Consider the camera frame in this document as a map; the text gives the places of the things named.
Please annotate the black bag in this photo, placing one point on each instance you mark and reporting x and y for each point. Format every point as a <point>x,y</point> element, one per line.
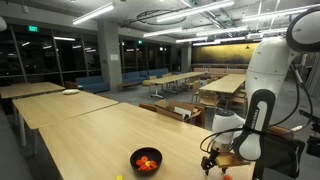
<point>280,156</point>

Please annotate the yellow plastic disc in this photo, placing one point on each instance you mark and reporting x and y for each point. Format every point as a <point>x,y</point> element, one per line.
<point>119,177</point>
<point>147,163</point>

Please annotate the low wooden bench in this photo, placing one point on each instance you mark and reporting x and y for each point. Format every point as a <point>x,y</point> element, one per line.
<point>126,86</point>

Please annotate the green exit sign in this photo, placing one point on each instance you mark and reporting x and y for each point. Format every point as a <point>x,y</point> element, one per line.
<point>33,29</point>

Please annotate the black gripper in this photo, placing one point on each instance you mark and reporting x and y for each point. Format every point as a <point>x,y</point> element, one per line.
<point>211,157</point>

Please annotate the brown chair backrest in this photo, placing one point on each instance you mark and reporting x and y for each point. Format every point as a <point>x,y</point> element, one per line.
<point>147,107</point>

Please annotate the black bowl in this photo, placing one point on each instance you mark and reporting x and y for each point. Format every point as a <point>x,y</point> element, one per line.
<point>146,152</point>

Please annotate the long wooden table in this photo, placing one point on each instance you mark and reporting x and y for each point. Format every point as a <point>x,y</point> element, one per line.
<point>226,83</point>
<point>176,78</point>

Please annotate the black camera tripod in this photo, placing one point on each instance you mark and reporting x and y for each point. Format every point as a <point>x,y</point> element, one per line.
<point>313,140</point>

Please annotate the ceiling light strip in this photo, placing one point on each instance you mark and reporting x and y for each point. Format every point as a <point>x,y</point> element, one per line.
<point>273,14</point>
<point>163,32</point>
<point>195,10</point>
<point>94,13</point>

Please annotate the long blue sofa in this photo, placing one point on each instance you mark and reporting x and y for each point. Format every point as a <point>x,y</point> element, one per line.
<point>143,75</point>

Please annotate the light wooden table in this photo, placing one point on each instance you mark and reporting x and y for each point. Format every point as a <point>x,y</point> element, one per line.
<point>60,106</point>
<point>26,89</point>

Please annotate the yellow wall mural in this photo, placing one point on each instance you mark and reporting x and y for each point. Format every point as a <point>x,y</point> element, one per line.
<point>220,53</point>

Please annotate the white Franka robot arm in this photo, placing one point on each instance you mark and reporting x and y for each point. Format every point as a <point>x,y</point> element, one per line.
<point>266,73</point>

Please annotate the white plate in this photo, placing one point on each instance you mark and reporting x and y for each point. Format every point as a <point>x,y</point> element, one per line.
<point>70,91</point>

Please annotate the white paper sign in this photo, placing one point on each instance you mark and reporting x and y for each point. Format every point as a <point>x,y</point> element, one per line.
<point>114,57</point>

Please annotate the open cardboard box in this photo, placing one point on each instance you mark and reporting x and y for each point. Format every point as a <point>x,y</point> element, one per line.
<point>180,111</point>

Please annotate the brown leather chair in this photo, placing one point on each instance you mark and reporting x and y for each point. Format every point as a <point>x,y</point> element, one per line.
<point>280,130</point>

